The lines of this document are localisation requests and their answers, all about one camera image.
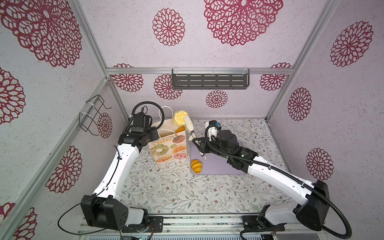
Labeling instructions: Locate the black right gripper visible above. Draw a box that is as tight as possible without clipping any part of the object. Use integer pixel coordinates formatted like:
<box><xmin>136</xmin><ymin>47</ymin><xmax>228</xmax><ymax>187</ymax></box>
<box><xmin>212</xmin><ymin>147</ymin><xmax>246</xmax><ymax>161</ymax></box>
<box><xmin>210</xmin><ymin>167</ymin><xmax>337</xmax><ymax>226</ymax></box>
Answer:
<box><xmin>192</xmin><ymin>137</ymin><xmax>232</xmax><ymax>162</ymax></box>

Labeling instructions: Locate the small striped croissant bun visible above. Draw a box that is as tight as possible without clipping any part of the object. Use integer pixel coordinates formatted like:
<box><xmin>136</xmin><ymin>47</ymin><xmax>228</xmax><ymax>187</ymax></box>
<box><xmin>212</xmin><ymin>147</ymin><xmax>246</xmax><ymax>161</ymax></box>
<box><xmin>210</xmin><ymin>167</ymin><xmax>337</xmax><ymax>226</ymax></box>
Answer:
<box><xmin>191</xmin><ymin>160</ymin><xmax>203</xmax><ymax>174</ymax></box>

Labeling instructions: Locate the pale crusty bread roll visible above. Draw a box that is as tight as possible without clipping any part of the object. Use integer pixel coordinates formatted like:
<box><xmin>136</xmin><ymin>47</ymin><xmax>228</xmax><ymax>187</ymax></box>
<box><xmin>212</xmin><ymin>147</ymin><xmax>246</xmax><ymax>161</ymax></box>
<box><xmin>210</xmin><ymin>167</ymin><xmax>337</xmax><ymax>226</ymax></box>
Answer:
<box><xmin>173</xmin><ymin>111</ymin><xmax>188</xmax><ymax>127</ymax></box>

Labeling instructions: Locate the printed paper bread bag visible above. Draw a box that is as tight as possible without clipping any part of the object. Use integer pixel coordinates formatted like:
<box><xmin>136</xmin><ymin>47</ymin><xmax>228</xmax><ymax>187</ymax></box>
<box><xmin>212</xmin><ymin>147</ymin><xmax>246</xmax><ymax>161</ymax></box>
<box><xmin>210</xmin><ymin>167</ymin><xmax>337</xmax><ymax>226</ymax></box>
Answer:
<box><xmin>149</xmin><ymin>106</ymin><xmax>188</xmax><ymax>164</ymax></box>

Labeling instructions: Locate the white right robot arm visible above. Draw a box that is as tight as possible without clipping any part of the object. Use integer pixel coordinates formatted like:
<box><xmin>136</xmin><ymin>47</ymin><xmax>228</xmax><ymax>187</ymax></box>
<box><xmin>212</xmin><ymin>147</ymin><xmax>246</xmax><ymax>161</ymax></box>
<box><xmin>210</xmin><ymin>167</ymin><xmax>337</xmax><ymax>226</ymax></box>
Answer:
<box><xmin>191</xmin><ymin>125</ymin><xmax>331</xmax><ymax>231</ymax></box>

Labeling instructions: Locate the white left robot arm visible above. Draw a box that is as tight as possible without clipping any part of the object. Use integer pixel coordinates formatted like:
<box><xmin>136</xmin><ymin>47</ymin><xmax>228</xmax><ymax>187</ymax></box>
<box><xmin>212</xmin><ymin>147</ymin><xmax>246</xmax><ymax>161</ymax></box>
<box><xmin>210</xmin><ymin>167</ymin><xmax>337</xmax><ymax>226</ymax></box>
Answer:
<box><xmin>81</xmin><ymin>113</ymin><xmax>159</xmax><ymax>231</ymax></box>

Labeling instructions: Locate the lavender plastic tray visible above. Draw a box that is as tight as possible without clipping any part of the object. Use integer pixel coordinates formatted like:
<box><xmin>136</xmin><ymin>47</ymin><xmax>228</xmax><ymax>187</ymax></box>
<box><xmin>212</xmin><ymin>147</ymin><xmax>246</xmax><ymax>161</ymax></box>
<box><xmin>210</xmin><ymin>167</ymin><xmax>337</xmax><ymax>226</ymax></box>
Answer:
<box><xmin>188</xmin><ymin>142</ymin><xmax>245</xmax><ymax>176</ymax></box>

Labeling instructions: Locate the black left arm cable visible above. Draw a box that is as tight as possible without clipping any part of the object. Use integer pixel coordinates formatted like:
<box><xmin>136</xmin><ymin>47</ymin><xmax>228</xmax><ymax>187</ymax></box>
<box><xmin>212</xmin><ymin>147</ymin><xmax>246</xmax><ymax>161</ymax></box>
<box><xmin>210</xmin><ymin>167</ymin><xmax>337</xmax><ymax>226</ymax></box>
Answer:
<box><xmin>57</xmin><ymin>101</ymin><xmax>166</xmax><ymax>236</ymax></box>

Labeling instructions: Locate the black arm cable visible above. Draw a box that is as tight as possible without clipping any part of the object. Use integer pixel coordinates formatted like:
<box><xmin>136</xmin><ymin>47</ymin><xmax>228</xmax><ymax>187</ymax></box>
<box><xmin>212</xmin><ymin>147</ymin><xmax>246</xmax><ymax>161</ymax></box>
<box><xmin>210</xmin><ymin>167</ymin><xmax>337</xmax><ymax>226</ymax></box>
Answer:
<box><xmin>204</xmin><ymin>124</ymin><xmax>353</xmax><ymax>240</ymax></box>
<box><xmin>57</xmin><ymin>101</ymin><xmax>166</xmax><ymax>236</ymax></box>

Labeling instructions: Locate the black wire wall rack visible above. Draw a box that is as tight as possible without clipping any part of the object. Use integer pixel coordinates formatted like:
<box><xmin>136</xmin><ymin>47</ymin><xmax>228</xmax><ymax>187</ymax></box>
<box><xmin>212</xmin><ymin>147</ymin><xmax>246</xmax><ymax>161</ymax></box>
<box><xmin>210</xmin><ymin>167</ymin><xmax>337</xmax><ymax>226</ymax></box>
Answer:
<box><xmin>78</xmin><ymin>95</ymin><xmax>113</xmax><ymax>139</ymax></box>

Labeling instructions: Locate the dark grey wall shelf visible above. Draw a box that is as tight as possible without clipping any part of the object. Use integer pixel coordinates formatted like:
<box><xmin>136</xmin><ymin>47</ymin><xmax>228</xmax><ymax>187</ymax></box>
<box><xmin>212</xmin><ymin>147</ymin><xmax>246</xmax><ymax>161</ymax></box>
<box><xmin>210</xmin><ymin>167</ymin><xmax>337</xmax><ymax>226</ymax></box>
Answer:
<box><xmin>171</xmin><ymin>69</ymin><xmax>250</xmax><ymax>90</ymax></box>

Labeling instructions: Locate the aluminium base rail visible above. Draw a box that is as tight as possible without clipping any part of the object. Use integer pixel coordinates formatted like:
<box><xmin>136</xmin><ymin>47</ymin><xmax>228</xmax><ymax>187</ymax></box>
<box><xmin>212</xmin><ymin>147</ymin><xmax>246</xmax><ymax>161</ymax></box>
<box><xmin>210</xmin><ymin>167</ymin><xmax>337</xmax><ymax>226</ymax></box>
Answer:
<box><xmin>78</xmin><ymin>214</ymin><xmax>335</xmax><ymax>240</ymax></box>

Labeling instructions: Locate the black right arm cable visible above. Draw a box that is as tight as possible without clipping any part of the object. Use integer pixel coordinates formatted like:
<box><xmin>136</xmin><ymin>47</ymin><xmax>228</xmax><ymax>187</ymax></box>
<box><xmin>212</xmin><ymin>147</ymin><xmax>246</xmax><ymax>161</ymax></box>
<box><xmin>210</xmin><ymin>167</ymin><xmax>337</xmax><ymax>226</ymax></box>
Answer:
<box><xmin>204</xmin><ymin>124</ymin><xmax>353</xmax><ymax>240</ymax></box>

